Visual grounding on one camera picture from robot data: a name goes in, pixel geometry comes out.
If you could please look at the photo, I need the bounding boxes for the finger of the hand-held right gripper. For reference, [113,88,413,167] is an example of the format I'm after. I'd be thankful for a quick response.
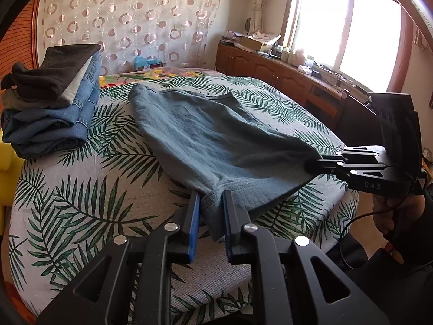
[304,159,390,191]
[321,145,390,164]

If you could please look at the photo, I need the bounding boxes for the circle patterned sheer curtain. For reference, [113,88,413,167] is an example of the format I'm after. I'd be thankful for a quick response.
[35,0,223,77]

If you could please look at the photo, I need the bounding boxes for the wooden slatted wardrobe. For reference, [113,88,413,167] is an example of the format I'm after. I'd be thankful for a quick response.
[0,0,43,90]

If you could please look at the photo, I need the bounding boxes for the folded white garment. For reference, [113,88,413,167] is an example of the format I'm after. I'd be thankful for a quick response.
[62,56,94,108]

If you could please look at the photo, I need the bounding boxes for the stack of folded clothes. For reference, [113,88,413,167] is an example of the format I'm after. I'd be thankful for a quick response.
[1,52,103,159]

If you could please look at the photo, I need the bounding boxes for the cardboard box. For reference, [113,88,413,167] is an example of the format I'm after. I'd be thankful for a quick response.
[240,35,265,52]

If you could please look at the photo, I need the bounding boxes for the printed paper sheet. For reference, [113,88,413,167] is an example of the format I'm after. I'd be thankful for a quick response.
[252,29,282,45]

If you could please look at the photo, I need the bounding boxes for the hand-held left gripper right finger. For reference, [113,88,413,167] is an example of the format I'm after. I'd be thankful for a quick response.
[221,190,392,325]

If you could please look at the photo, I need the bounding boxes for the blue plush toy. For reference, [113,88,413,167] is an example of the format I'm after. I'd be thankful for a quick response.
[133,55,165,70]

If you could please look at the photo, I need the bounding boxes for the person's dark clothing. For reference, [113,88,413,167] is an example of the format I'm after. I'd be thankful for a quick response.
[330,193,433,325]

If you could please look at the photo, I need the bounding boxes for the floral blanket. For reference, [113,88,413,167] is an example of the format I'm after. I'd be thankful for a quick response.
[98,67,224,89]

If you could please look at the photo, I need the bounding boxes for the person's right hand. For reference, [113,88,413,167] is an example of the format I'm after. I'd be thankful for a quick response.
[372,191,424,244]

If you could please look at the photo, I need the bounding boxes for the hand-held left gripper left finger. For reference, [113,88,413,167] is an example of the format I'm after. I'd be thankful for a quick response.
[35,191,202,325]

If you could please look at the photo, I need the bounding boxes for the folded black pants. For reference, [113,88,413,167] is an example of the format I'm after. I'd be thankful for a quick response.
[1,43,102,109]

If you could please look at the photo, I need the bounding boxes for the black cable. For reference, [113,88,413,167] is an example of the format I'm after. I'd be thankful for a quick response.
[336,206,433,272]

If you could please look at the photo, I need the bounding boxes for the wooden framed window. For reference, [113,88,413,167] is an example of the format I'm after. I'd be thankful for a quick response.
[280,0,416,93]

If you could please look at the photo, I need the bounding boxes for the long wooden cabinet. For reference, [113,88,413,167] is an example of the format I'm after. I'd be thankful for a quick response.
[215,41,377,133]

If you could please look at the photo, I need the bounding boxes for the gathered beige window curtain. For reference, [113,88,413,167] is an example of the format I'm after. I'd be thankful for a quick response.
[248,0,299,37]

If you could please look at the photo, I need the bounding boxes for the yellow plush toy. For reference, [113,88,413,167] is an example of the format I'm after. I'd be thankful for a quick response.
[0,141,25,208]

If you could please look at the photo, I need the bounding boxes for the light blue denim shorts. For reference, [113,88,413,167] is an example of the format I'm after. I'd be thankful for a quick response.
[129,83,324,243]

